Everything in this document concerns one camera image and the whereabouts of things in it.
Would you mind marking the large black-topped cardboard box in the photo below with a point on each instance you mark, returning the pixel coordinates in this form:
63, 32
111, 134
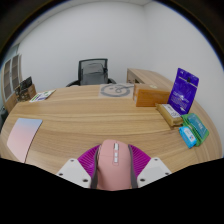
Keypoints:
27, 87

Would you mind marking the wooden shelf unit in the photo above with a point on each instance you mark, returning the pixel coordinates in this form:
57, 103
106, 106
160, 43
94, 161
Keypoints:
11, 78

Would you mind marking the green wipes packet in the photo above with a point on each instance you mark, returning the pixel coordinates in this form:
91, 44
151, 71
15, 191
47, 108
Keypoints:
199, 128

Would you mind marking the blue wipes packet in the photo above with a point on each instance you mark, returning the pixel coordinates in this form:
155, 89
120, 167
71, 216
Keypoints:
187, 136

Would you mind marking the purple standing pouch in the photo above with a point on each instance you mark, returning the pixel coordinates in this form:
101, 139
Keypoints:
183, 90

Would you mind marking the tan wrapped packet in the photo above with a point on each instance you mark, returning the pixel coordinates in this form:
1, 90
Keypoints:
170, 115

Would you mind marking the wooden side desk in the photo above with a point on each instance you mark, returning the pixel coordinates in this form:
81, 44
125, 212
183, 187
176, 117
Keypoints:
148, 76

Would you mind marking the pink computer mouse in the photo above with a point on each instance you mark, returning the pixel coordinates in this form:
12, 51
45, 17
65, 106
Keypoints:
113, 170

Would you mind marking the pink-blue gradient mouse pad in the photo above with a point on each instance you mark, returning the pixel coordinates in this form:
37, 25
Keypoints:
24, 137

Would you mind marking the black mesh office chair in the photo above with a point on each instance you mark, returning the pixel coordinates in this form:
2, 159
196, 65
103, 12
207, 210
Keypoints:
93, 73

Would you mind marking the grey round-print mat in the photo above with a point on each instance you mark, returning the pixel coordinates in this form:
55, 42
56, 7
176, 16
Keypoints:
116, 90

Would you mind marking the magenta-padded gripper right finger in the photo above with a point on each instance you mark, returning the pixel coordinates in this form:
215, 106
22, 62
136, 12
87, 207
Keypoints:
143, 165

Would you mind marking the black leather armchair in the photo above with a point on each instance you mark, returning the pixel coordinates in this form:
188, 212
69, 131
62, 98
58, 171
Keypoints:
2, 118

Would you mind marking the white-green leaflet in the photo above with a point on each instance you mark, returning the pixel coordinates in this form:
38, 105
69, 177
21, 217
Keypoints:
42, 95

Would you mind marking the small dark brown cardboard box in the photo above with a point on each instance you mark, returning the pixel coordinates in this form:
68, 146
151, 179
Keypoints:
18, 95

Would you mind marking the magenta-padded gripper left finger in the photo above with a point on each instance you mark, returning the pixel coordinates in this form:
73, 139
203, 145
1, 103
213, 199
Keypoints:
85, 165

